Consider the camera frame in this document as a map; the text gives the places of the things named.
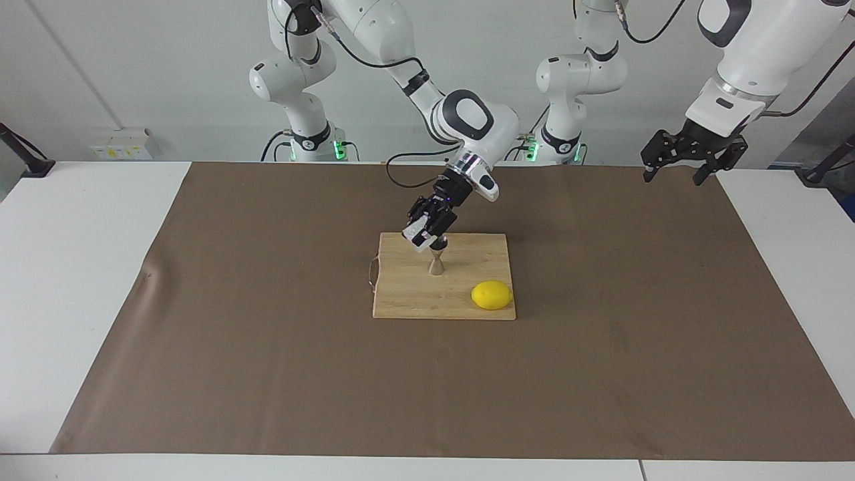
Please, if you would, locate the brown paper table mat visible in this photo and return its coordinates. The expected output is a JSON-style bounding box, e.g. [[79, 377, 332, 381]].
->
[[50, 161, 855, 462]]

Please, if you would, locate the black clamp stand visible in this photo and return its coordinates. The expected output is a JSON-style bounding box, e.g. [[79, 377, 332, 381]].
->
[[0, 122, 56, 178], [795, 132, 855, 185]]

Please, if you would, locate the yellow lemon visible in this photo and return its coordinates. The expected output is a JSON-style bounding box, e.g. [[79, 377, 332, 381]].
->
[[471, 280, 514, 311]]

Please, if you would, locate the wooden cutting board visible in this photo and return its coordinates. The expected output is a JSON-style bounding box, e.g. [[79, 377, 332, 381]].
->
[[367, 232, 517, 321]]

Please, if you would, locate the black base cable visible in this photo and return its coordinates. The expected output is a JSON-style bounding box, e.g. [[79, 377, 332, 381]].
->
[[513, 100, 550, 162], [260, 130, 295, 162]]

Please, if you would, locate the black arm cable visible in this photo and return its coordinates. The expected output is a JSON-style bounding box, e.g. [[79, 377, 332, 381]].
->
[[284, 0, 463, 190], [571, 0, 855, 118]]

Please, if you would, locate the clear textured glass cup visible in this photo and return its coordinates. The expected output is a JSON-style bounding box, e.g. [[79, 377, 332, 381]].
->
[[401, 224, 435, 253]]

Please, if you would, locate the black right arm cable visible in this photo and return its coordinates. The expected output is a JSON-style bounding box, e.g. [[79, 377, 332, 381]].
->
[[284, 0, 463, 190]]

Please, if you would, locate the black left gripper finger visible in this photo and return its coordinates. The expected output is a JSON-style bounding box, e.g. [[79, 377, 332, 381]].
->
[[692, 136, 749, 187], [640, 130, 679, 183]]

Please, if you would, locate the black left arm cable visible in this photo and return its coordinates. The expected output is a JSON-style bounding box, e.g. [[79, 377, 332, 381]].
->
[[571, 0, 855, 118]]

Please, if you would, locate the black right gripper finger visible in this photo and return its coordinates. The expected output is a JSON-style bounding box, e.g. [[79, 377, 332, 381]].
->
[[406, 195, 436, 228], [427, 212, 459, 251]]

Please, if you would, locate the white wall socket box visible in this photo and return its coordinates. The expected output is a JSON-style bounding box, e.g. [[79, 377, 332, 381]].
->
[[89, 128, 153, 160]]

